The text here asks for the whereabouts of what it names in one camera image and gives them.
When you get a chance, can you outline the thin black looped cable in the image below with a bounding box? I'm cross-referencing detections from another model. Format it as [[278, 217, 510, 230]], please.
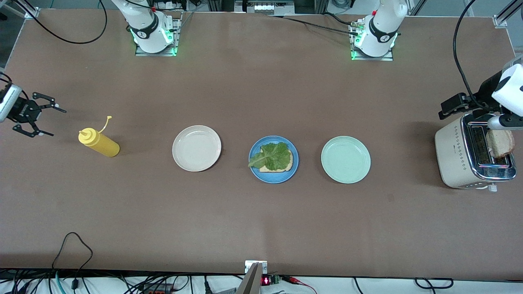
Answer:
[[51, 232, 94, 271]]

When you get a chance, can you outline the silver aluminium frame profile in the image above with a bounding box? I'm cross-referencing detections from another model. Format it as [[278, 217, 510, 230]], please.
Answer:
[[11, 0, 40, 19], [492, 0, 523, 29]]

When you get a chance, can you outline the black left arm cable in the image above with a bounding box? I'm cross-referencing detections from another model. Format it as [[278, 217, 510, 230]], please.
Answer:
[[453, 0, 487, 105]]

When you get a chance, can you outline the red clip lead wire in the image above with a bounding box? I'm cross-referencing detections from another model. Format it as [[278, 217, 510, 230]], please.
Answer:
[[281, 276, 318, 294]]

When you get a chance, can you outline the yellow mustard squeeze bottle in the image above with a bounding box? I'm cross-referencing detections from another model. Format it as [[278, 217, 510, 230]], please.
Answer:
[[78, 116, 121, 158]]

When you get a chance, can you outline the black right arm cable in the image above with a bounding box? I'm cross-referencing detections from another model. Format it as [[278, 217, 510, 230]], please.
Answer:
[[0, 0, 108, 97]]

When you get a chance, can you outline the short black table cable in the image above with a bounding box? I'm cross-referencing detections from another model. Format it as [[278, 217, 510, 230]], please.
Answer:
[[322, 11, 360, 27]]

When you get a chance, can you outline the beige round plate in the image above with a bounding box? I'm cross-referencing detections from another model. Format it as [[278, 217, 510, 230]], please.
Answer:
[[172, 125, 222, 172]]

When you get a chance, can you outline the grey metal bar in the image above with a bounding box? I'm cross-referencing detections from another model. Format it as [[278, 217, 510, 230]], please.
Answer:
[[235, 263, 263, 294]]

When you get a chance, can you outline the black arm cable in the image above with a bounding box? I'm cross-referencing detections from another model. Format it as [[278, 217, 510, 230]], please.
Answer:
[[453, 0, 487, 105], [0, 0, 108, 97]]

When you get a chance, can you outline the green lettuce leaf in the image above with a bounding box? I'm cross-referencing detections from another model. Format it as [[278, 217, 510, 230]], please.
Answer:
[[248, 141, 291, 172]]

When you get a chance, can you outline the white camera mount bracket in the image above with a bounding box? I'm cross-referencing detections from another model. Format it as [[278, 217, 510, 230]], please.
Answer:
[[245, 260, 268, 274]]

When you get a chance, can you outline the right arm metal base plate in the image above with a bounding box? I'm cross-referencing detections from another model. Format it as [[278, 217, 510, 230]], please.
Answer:
[[134, 16, 181, 57]]

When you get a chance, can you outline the light green round plate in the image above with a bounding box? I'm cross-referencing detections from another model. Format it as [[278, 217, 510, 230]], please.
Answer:
[[321, 136, 371, 184]]

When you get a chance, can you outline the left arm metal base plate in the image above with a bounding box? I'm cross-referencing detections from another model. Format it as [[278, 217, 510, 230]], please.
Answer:
[[350, 22, 394, 62]]

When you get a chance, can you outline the brown bread slice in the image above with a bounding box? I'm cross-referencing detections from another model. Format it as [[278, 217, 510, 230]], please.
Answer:
[[259, 149, 294, 173], [485, 129, 516, 159]]

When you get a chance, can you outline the cream chrome toaster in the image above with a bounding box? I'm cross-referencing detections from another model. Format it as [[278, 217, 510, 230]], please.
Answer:
[[434, 113, 518, 192]]

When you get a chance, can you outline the black coiled cable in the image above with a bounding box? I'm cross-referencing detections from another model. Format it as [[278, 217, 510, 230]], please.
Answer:
[[414, 277, 454, 290]]

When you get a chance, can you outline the grey box with white label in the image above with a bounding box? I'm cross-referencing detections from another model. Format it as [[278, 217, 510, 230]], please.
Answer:
[[234, 0, 295, 15]]

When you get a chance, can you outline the long black table cable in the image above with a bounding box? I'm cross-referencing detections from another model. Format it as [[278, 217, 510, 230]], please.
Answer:
[[268, 15, 360, 36]]

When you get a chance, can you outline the blue round plate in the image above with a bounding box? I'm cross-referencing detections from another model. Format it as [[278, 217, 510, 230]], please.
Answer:
[[248, 136, 299, 184]]

